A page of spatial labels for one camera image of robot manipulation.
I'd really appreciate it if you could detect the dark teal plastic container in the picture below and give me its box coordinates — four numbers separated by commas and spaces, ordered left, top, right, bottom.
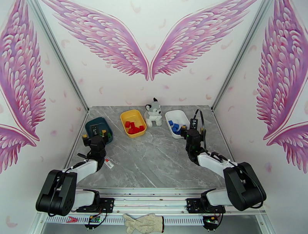
84, 117, 114, 145

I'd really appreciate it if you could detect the white plastic container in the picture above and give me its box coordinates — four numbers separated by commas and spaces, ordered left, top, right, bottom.
164, 110, 193, 139

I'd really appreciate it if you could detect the yellow plastic container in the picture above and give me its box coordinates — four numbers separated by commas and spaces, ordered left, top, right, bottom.
120, 110, 147, 139

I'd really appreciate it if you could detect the husky plush toy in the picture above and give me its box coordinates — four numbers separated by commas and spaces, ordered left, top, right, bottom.
144, 97, 163, 127

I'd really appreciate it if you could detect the small circuit board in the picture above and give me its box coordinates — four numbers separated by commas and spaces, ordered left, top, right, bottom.
203, 216, 220, 229
84, 216, 102, 229

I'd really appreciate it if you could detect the white work glove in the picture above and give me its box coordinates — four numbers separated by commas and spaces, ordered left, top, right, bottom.
122, 213, 165, 234

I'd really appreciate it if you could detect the black right camera cable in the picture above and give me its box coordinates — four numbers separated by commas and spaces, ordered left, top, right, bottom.
193, 109, 208, 150

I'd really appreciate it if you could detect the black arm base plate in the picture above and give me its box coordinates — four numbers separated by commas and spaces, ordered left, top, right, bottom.
76, 197, 115, 214
186, 198, 226, 214

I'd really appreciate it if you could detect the white perforated cable tray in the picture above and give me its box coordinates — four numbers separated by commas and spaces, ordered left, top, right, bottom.
45, 215, 205, 226

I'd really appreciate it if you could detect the aluminium rail frame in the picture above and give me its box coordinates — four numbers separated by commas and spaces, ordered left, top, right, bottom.
37, 187, 268, 216

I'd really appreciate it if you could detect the aluminium frame post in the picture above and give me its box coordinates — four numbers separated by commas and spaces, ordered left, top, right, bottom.
26, 0, 89, 112
212, 0, 277, 112

